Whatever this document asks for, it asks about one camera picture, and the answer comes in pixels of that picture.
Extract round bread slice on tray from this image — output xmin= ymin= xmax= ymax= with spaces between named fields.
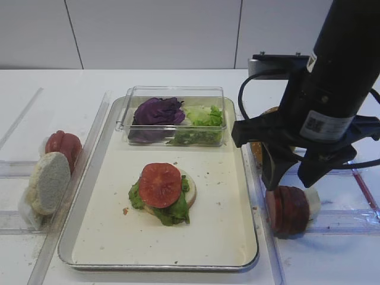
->
xmin=144 ymin=168 xmax=198 ymax=215

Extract purple cabbage leaves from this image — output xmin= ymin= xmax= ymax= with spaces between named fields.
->
xmin=128 ymin=97 xmax=185 ymax=143

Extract green lettuce leaf on bread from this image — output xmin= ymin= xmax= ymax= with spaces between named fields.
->
xmin=128 ymin=175 xmax=190 ymax=226

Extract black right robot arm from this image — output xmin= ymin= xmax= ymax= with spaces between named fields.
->
xmin=232 ymin=1 xmax=379 ymax=191

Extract tomato slice on sandwich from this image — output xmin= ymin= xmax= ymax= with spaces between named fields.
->
xmin=138 ymin=163 xmax=182 ymax=208

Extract green lettuce in container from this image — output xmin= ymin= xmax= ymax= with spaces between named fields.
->
xmin=167 ymin=105 xmax=223 ymax=146

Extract white pusher block tomato rack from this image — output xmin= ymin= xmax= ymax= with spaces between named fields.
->
xmin=38 ymin=137 xmax=49 ymax=156

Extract white pusher block bread rack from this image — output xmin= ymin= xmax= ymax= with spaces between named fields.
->
xmin=18 ymin=195 xmax=43 ymax=230

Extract white pusher block right rack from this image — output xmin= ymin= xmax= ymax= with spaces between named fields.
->
xmin=304 ymin=187 xmax=321 ymax=220

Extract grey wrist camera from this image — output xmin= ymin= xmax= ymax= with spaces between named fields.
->
xmin=248 ymin=53 xmax=309 ymax=80

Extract clear acrylic divider rail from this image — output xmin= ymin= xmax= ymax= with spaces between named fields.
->
xmin=27 ymin=91 xmax=112 ymax=285
xmin=242 ymin=143 xmax=286 ymax=284

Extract clear plastic container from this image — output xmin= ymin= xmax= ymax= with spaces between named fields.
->
xmin=116 ymin=85 xmax=227 ymax=147

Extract stack of tomato slices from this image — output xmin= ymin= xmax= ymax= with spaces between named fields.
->
xmin=45 ymin=130 xmax=82 ymax=173

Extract black camera cable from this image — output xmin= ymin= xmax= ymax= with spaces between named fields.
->
xmin=237 ymin=67 xmax=380 ymax=172

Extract pink meat patty slice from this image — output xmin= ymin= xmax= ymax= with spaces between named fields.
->
xmin=265 ymin=191 xmax=282 ymax=232

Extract clear track under bread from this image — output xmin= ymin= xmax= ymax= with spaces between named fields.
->
xmin=0 ymin=211 xmax=46 ymax=235

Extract metal baking tray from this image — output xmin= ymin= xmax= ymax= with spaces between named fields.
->
xmin=58 ymin=99 xmax=258 ymax=271

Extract white bread slices stack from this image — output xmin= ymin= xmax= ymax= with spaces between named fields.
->
xmin=26 ymin=152 xmax=71 ymax=216

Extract stack of meat patty slices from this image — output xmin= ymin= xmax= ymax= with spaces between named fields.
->
xmin=275 ymin=186 xmax=310 ymax=235

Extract red plastic rod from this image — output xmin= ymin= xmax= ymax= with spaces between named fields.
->
xmin=352 ymin=169 xmax=379 ymax=220

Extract clear acrylic left divider rail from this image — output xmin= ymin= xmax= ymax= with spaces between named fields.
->
xmin=27 ymin=91 xmax=112 ymax=285

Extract clear track under meat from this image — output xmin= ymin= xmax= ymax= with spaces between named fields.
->
xmin=298 ymin=209 xmax=379 ymax=235

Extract clear track under tomatoes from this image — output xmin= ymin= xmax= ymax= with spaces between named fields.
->
xmin=0 ymin=160 xmax=37 ymax=179

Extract sesame burger bun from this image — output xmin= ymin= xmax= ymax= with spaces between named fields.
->
xmin=251 ymin=106 xmax=278 ymax=166

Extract clear acrylic far-left rod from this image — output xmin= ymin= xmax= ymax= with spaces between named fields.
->
xmin=0 ymin=87 xmax=44 ymax=149

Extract clear acrylic right divider rail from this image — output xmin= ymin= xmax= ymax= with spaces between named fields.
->
xmin=242 ymin=143 xmax=286 ymax=284

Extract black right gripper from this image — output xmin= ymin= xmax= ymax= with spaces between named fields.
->
xmin=232 ymin=111 xmax=379 ymax=191

